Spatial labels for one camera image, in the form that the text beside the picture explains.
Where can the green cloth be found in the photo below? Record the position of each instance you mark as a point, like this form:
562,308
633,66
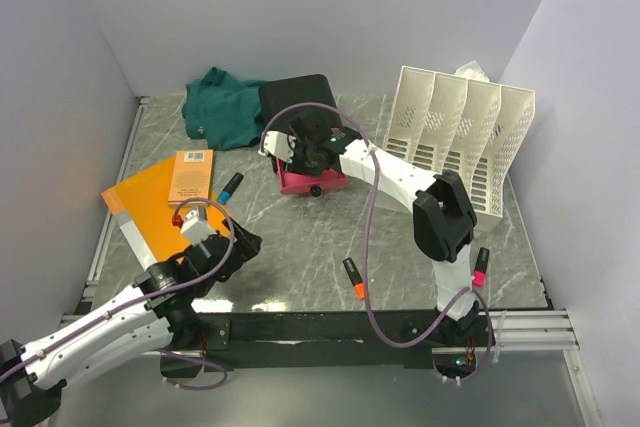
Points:
223,111

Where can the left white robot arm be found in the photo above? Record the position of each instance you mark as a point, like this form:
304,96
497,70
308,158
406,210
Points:
154,312

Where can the pink highlighter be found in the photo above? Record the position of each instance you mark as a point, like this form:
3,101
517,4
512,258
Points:
481,267

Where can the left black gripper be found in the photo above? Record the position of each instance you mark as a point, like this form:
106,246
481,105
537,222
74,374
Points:
248,246

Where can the black drawer organizer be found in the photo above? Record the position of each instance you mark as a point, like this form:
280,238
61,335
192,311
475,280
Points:
277,95

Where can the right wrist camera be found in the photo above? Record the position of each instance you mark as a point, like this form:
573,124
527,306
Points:
278,145

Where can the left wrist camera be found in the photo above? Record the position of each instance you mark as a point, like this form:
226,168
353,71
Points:
192,219

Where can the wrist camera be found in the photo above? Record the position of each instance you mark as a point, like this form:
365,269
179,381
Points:
278,145
192,219

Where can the orange highlighter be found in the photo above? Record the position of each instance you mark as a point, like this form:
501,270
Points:
354,277

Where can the aluminium rail frame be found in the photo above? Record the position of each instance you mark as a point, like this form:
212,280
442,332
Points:
305,240

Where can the white crumpled paper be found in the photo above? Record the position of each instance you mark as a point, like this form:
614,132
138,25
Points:
472,71

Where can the orange book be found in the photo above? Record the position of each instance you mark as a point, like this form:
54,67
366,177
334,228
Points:
192,175

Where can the black base beam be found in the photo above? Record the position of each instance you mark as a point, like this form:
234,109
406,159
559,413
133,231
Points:
316,339

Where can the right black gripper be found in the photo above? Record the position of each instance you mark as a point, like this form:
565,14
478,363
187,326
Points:
295,167

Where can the blue highlighter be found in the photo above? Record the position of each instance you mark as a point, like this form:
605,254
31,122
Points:
229,189

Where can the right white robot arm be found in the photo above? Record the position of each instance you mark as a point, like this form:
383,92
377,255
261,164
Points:
443,218

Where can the white file rack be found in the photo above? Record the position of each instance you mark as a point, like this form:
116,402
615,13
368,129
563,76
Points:
468,125

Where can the orange folder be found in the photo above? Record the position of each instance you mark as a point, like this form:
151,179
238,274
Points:
140,207

